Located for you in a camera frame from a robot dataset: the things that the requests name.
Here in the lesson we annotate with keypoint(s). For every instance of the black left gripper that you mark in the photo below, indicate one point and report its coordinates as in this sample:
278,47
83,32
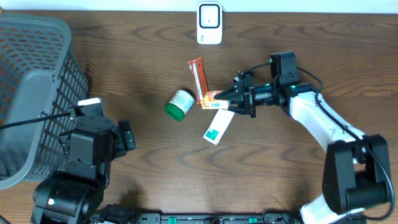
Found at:
113,137

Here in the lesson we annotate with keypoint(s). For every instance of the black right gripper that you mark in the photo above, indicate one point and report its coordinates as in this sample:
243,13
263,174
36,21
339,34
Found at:
248,96

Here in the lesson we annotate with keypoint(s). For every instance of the orange white small box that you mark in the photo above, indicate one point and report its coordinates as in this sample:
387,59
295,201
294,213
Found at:
208,101

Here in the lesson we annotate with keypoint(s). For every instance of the white green carton box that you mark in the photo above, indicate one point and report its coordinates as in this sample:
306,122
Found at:
218,126

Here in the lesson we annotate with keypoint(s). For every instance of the orange snack bar wrapper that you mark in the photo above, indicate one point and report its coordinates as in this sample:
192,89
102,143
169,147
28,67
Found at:
198,73

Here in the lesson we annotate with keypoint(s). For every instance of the green lid white jar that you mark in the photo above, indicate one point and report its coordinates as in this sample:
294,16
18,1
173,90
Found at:
179,105

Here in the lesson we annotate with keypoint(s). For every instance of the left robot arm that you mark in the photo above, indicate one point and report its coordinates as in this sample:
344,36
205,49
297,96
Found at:
75,186

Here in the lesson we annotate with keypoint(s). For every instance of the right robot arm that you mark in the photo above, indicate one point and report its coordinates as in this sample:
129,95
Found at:
356,173

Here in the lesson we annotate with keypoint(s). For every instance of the white barcode scanner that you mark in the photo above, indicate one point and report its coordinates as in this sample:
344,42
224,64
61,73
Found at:
209,23

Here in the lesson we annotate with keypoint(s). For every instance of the grey plastic basket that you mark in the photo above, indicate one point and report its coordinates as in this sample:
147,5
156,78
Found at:
40,76

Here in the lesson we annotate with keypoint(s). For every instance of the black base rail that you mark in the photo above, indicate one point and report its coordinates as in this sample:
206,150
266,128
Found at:
115,213

